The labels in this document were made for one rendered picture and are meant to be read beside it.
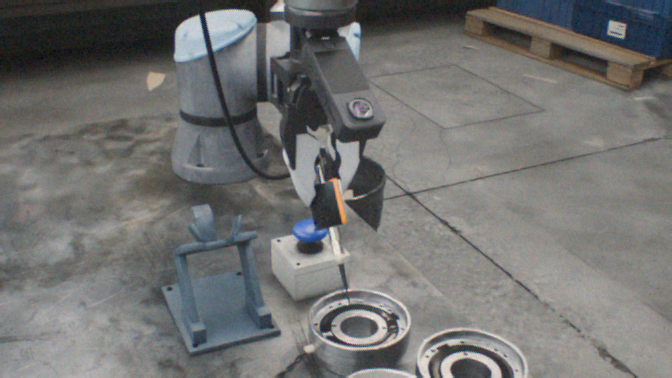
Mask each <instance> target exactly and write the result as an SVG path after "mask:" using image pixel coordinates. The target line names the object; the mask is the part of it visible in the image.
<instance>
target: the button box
mask: <svg viewBox="0 0 672 378"><path fill-rule="evenodd" d="M330 243H331V242H330V240H329V236H327V237H326V238H325V239H323V240H320V241H317V242H315V245H314V246H312V247H309V246H306V245H305V242H304V241H301V240H298V239H296V238H295V237H294V236H293V235H291V236H287V237H282V238H278V239H273V240H271V268H272V272H273V274H274V275H276V276H277V279H278V280H279V281H280V283H281V284H282V285H283V286H284V288H285V289H286V290H287V292H288V293H289V294H290V296H291V297H292V298H293V299H294V301H299V300H303V299H306V298H310V297H314V296H318V295H321V294H326V293H330V292H333V291H337V290H341V289H344V286H343V283H342V279H341V274H340V271H339V267H338V265H337V264H336V261H335V258H334V255H333V254H332V248H331V244H330ZM343 251H344V253H343V258H344V263H343V265H344V271H346V278H347V284H348V288H349V287H350V263H351V255H350V254H349V253H348V251H347V250H346V249H344V248H343Z"/></svg>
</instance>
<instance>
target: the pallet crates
mask: <svg viewBox="0 0 672 378"><path fill-rule="evenodd" d="M466 14H468V15H465V19H466V20H465V27H464V31H465V32H464V34H463V35H465V36H469V37H472V38H475V39H478V40H480V41H483V42H486V43H489V44H493V45H496V46H498V47H501V48H504V49H507V50H510V51H513V52H516V54H520V55H523V56H526V57H528V58H531V59H534V60H537V61H540V62H543V63H547V64H550V65H552V66H555V67H558V68H561V69H564V70H567V71H569V72H573V73H576V74H579V76H582V77H585V78H587V79H590V80H593V81H596V82H599V83H603V84H606V85H609V86H611V87H614V88H617V89H620V90H623V91H626V92H630V91H635V90H638V89H640V85H641V82H642V78H643V74H646V75H649V76H652V77H655V78H658V79H661V80H664V81H669V80H672V0H498V2H497V6H496V7H489V8H488V10H486V9H479V10H474V11H469V12H466ZM494 24H497V25H501V26H502V28H505V29H508V30H511V31H514V32H517V33H521V34H524V35H527V36H530V37H532V41H531V46H530V47H528V46H525V45H522V44H519V43H515V42H512V41H509V40H506V39H503V38H500V37H497V36H494V35H493V34H494ZM562 47H565V48H569V50H572V51H576V52H579V53H582V54H585V55H588V56H591V57H594V58H597V59H601V60H605V61H608V65H609V67H608V69H607V74H606V72H603V71H599V70H596V69H593V68H590V67H587V66H584V65H581V64H578V63H575V62H571V61H568V60H565V59H562V58H559V57H560V56H561V52H562Z"/></svg>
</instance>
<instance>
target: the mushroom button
mask: <svg viewBox="0 0 672 378"><path fill-rule="evenodd" d="M314 229H315V225H314V221H313V220H312V219H309V220H303V221H300V222H297V223H296V224H295V225H294V227H293V236H294V237H295V238H296V239H298V240H301V241H304V242H305V245H306V246H309V247H312V246H314V245H315V242H317V241H320V240H323V239H325V238H326V237H327V236H328V231H327V230H321V231H317V232H314Z"/></svg>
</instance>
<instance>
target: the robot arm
mask: <svg viewBox="0 0 672 378"><path fill-rule="evenodd" d="M357 3H358V0H279V1H278V2H277V3H276V5H275V7H274V8H273V9H271V10H270V23H257V19H256V18H255V15H254V14H253V13H252V12H249V11H244V10H243V11H239V10H225V11H216V12H210V13H206V19H207V23H208V29H209V34H210V39H211V43H212V48H213V52H214V58H215V62H216V66H217V70H218V74H219V78H220V83H221V87H222V91H223V95H224V98H225V102H226V105H228V109H229V112H230V116H231V119H232V122H233V124H234V127H235V130H236V133H237V136H238V138H239V140H240V143H241V145H242V147H243V149H244V150H245V152H246V154H247V157H248V158H249V159H250V161H251V162H253V163H254V165H255V166H256V167H257V168H259V169H260V170H261V171H263V172H265V171H266V170H267V169H268V167H269V165H270V152H269V147H268V144H267V141H266V139H265V136H264V133H263V129H262V127H261V124H260V121H259V119H258V107H257V102H271V103H272V104H273V105H274V106H276V107H277V109H278V110H279V112H280V113H281V114H282V115H283V117H282V119H281V121H280V138H281V142H282V145H283V148H284V149H283V154H284V160H285V162H286V164H287V166H288V168H289V171H290V174H291V177H292V181H293V184H294V187H295V190H296V192H297V194H298V195H300V197H301V198H302V200H303V201H304V202H305V203H306V206H307V207H309V208H310V207H312V205H313V201H314V199H315V197H316V192H315V187H314V182H315V178H316V171H315V169H314V163H315V160H316V158H317V155H318V153H319V147H320V143H319V141H318V140H317V139H316V138H315V137H314V136H313V135H311V134H310V132H308V130H307V125H308V127H309V128H310V129H311V130H312V131H316V130H317V129H318V127H319V126H320V125H328V124H331V126H332V128H333V131H332V132H331V136H329V137H328V147H329V151H330V154H331V156H332V159H333V160H334V163H333V168H334V171H335V176H334V178H337V181H338V179H340V184H341V189H342V193H343V194H344V192H346V191H347V189H348V187H349V185H350V183H351V181H352V178H353V176H354V174H355V172H356V170H357V167H358V164H359V161H360V159H362V155H363V151H364V148H365V145H366V142H367V140H371V139H377V138H378V136H379V134H380V131H381V129H382V127H383V126H384V124H385V122H386V117H385V115H384V113H383V111H382V108H381V106H380V104H379V102H378V100H377V98H376V96H375V94H374V92H373V90H372V88H371V86H370V83H369V81H367V79H366V77H365V75H364V73H363V71H362V69H361V67H360V65H359V63H358V54H359V45H360V41H359V40H360V26H359V24H358V23H355V16H356V7H355V4H357ZM175 60H176V63H177V76H178V91H179V104H180V124H179V127H178V132H177V136H175V140H174V143H173V147H172V151H171V162H172V169H173V171H174V173H175V174H176V175H179V176H180V177H182V178H184V179H186V181H189V182H192V183H197V184H204V185H231V184H237V183H242V182H246V181H249V179H252V178H255V177H257V176H259V175H258V174H256V173H255V172H254V171H252V170H251V169H250V168H249V167H248V166H247V164H246V163H245V162H244V160H243V159H242V157H241V154H240V153H239V151H238V149H237V147H236V145H235V143H234V141H233V138H232V136H231V134H230V130H229V127H227V125H226V122H225V119H224V116H223V113H222V110H221V105H220V102H219V99H218V95H217V91H216V88H215V84H214V79H213V75H212V71H211V67H210V63H209V59H208V53H207V49H206V45H205V40H204V36H203V31H202V25H201V21H200V16H199V15H198V16H195V17H192V18H190V19H188V20H186V21H184V22H183V23H182V24H180V27H179V28H178V29H177V32H176V54H175Z"/></svg>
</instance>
